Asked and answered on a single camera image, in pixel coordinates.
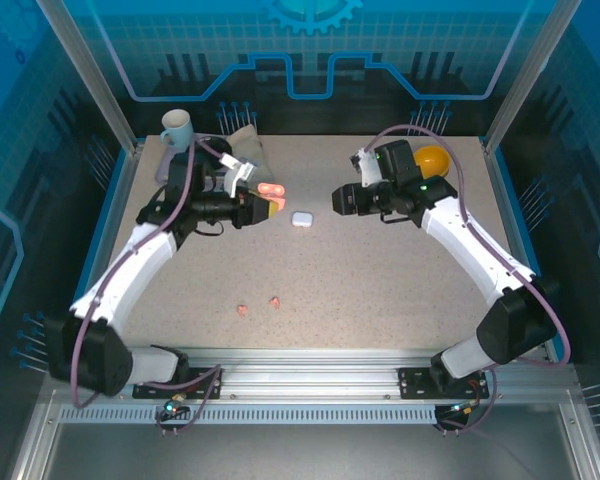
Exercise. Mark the pink earbud charging case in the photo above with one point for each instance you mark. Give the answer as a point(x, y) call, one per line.
point(271, 189)

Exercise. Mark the white earbud charging case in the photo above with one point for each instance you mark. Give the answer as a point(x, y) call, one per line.
point(301, 220)

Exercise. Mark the pink earbud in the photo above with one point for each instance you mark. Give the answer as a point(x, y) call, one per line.
point(275, 302)
point(242, 310)

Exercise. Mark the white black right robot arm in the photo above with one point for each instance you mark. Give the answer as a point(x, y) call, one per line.
point(480, 260)

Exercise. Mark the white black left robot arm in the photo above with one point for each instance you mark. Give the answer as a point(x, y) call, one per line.
point(125, 280)

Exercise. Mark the orange bowl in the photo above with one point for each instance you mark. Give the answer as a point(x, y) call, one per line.
point(434, 160)

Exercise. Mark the beige folded cloth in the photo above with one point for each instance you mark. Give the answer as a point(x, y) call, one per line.
point(247, 142)

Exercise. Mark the black plate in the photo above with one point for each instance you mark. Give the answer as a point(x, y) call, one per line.
point(215, 145)

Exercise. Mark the purple tray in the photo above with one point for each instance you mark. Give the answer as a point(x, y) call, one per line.
point(163, 167)

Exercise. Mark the light blue mug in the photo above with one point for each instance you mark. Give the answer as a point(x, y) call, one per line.
point(180, 135)

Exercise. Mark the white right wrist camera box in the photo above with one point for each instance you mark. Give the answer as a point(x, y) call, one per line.
point(364, 165)

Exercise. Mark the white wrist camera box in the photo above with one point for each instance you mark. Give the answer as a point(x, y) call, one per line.
point(237, 172)
point(364, 165)

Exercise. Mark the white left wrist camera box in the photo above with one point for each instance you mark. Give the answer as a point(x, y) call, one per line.
point(237, 172)

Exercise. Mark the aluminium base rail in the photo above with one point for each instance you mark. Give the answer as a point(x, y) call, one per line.
point(305, 372)

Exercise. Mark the aluminium frame post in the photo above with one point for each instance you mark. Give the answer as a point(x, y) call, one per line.
point(95, 80)
point(527, 75)

